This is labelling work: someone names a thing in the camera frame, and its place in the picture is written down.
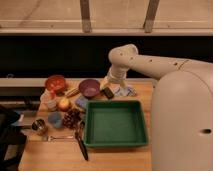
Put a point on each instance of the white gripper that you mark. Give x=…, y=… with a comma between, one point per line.
x=117, y=75

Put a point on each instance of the red yellow apple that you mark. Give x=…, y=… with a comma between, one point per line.
x=64, y=104

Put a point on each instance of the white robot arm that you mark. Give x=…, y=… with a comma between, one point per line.
x=181, y=107

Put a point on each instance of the blue plastic cup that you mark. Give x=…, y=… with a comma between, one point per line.
x=55, y=119

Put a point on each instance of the metal measuring cup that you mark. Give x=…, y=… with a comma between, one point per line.
x=39, y=126

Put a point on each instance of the dark brown block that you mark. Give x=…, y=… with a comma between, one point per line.
x=108, y=93

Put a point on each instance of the purple bowl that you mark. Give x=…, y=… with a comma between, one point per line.
x=89, y=88

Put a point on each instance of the green plastic bin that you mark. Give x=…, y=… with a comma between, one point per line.
x=111, y=124

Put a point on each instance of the blue sponge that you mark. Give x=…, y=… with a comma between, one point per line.
x=81, y=102

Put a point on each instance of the tan corn cob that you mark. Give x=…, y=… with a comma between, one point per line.
x=71, y=92

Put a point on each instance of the bunch of dark grapes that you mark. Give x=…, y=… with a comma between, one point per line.
x=72, y=118

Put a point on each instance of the red bowl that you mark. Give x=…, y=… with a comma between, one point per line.
x=55, y=83

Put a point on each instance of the silver fork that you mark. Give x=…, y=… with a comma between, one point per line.
x=57, y=138

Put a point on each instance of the black handled knife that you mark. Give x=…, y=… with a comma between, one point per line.
x=78, y=137

